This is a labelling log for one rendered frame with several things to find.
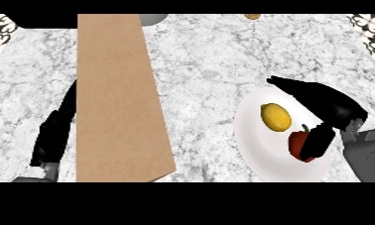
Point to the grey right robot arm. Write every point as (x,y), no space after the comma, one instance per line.
(361,153)

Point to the grey round object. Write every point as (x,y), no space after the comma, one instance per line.
(153,19)

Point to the small tan object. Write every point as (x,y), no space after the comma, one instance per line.
(253,16)

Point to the black appliance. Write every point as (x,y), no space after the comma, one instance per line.
(47,21)

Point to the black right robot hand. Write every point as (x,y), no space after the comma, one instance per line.
(327,106)

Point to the yellow lemon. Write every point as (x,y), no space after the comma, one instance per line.
(275,117)

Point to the red bell pepper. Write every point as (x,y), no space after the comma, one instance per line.
(296,143)

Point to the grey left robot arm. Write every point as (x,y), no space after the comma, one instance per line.
(38,173)

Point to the white round plate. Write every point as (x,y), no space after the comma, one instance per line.
(259,143)

